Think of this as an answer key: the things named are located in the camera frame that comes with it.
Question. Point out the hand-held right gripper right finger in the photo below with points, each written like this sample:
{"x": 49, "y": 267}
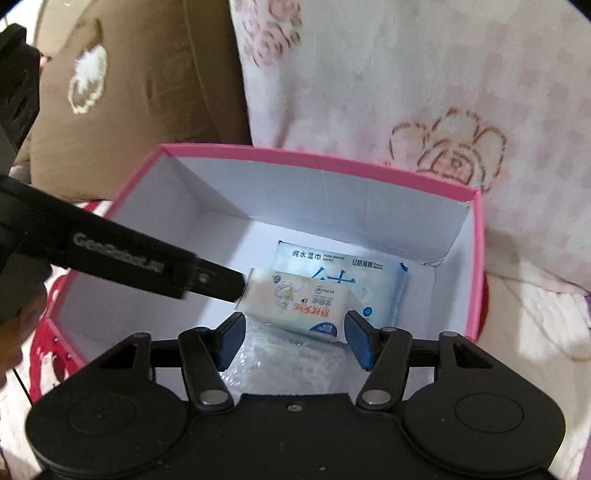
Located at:
{"x": 360, "y": 339}

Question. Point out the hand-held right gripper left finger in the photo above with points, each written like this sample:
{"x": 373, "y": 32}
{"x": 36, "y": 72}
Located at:
{"x": 231, "y": 337}

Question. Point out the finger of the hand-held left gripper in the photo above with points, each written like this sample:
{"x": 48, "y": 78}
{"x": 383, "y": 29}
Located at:
{"x": 212, "y": 279}

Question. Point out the pink cardboard box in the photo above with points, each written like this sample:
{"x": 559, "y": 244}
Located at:
{"x": 138, "y": 230}

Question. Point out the white tissue pack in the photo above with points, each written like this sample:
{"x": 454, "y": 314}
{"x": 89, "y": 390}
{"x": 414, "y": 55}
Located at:
{"x": 295, "y": 304}

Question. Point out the blue wet wipes pack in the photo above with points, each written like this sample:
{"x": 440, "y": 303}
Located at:
{"x": 323, "y": 261}

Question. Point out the person's left hand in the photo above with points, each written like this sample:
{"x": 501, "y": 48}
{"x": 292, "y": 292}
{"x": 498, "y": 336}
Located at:
{"x": 23, "y": 337}

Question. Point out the red bear printed blanket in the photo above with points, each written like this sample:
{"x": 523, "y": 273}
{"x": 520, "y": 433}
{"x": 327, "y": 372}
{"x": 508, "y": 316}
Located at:
{"x": 55, "y": 364}

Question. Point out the brown cloud pillow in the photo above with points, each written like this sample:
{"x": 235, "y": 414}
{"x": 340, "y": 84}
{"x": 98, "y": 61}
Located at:
{"x": 161, "y": 69}

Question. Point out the pink floral pillow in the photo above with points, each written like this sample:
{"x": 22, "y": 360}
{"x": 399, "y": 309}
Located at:
{"x": 415, "y": 92}

